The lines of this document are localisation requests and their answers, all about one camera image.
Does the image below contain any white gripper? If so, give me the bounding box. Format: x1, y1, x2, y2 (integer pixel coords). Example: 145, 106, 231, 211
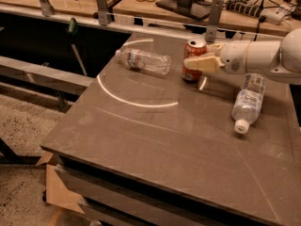
183, 40, 250, 74

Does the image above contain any red coke can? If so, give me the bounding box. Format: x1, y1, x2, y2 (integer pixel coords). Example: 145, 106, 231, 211
182, 38, 207, 83

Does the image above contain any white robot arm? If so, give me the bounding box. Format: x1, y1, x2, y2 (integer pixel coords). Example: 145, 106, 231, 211
183, 28, 301, 85

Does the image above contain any clear bottle lying left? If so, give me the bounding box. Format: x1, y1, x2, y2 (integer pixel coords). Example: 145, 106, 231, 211
116, 47, 171, 75

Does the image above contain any black power strip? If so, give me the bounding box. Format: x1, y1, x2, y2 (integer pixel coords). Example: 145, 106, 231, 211
226, 0, 262, 18

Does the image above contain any black monitor stand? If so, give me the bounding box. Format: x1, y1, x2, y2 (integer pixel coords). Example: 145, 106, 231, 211
155, 0, 210, 21

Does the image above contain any clear bottle white cap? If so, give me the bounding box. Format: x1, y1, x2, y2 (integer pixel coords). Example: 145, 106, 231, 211
231, 73, 266, 134

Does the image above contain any white power adapter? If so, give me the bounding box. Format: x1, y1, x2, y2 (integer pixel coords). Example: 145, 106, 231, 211
261, 7, 292, 25

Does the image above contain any right metal bracket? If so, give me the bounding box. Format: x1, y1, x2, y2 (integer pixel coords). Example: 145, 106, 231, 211
205, 0, 224, 43

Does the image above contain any metal bracket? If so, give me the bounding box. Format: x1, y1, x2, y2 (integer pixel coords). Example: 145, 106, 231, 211
205, 0, 224, 43
39, 0, 55, 17
96, 0, 110, 25

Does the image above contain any metal guard rail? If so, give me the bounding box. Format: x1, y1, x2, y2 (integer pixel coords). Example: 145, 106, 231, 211
0, 3, 277, 45

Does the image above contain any middle metal bracket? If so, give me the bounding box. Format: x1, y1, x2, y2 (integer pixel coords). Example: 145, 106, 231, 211
96, 0, 110, 25

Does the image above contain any green handled tool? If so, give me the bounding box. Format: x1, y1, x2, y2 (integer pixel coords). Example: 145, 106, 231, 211
67, 17, 88, 77

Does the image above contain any left metal bracket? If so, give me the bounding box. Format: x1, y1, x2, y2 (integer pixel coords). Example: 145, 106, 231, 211
39, 0, 55, 17

